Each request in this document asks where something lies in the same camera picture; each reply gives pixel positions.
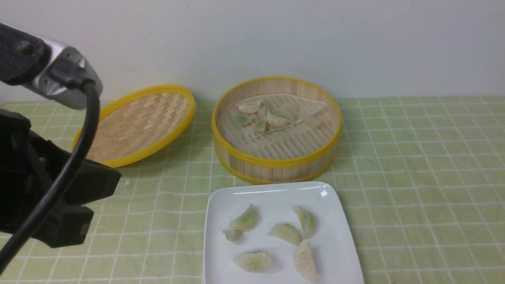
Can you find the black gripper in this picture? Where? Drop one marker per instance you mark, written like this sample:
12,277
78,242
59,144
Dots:
29,165

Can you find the pale green dumpling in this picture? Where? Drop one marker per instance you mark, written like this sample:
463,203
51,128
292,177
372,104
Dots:
286,232
308,221
246,221
258,261

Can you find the pale green dumpling on plate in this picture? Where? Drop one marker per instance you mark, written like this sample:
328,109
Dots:
308,221
246,221
286,232

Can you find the white square plate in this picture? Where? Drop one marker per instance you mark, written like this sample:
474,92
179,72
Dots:
333,245

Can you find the bamboo steamer lid yellow rim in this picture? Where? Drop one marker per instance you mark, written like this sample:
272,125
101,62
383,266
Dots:
141,123

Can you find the pale dumpling in steamer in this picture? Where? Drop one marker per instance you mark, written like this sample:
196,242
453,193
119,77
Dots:
279,119
243,119
260,126
249,107

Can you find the bamboo steamer basket yellow rim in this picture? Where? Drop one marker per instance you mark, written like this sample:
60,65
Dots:
263,171

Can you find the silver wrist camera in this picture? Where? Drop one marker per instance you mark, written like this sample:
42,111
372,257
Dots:
54,70

